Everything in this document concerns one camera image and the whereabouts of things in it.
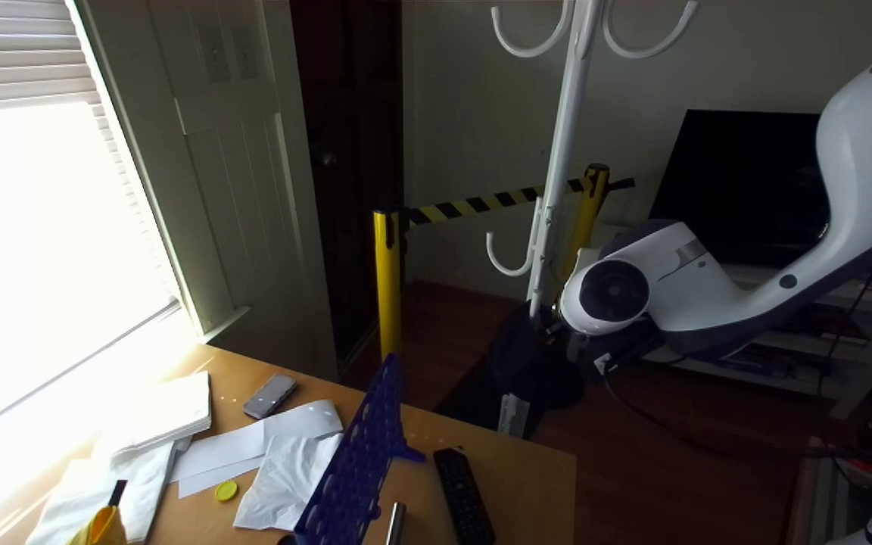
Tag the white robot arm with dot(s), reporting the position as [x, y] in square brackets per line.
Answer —
[665, 280]

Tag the black yellow barrier tape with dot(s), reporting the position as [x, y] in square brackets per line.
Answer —
[467, 208]

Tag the grey phone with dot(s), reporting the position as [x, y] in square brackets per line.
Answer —
[272, 399]

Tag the black remote control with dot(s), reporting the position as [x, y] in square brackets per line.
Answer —
[465, 497]

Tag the blue connect four grid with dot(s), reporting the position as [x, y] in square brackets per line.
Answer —
[348, 497]

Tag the white paper sheets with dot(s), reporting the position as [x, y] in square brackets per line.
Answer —
[287, 452]

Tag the white door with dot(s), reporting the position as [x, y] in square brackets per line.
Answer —
[213, 113]

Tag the white coat rack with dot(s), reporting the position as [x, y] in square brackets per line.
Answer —
[574, 32]

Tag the yellow game disc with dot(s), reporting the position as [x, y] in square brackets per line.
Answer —
[225, 491]

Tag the black television screen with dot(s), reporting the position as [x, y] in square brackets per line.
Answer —
[745, 182]

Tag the white book stack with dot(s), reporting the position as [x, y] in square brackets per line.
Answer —
[165, 412]

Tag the white window blind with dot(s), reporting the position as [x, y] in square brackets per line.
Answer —
[88, 226]

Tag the near yellow barrier post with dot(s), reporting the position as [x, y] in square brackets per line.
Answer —
[385, 230]

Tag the yellow barrier post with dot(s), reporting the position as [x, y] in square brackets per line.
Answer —
[590, 208]
[385, 230]

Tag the far yellow barrier post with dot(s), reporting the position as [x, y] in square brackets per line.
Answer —
[590, 208]

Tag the yellow handled tool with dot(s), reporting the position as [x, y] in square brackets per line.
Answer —
[104, 525]

